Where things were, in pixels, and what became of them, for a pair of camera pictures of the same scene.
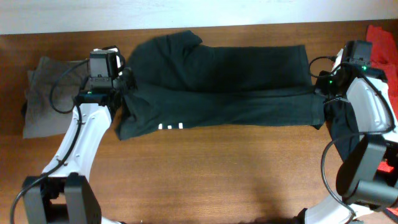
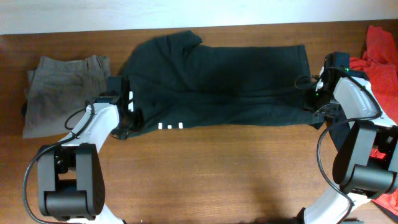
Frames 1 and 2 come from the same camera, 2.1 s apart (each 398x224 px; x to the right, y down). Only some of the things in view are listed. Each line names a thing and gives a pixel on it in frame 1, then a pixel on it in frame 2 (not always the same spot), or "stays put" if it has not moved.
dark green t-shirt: x=175 y=83 stays put
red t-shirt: x=383 y=48 stays put
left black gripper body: x=124 y=82 to x=134 y=121
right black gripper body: x=326 y=87 to x=320 y=102
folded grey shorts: x=51 y=92 stays put
